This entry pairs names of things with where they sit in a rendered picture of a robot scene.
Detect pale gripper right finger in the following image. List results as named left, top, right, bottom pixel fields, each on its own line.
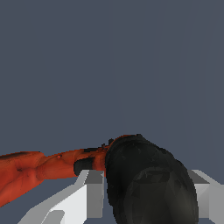
left=186, top=169, right=224, bottom=224

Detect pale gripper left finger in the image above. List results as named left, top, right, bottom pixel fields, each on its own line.
left=17, top=169, right=105, bottom=224

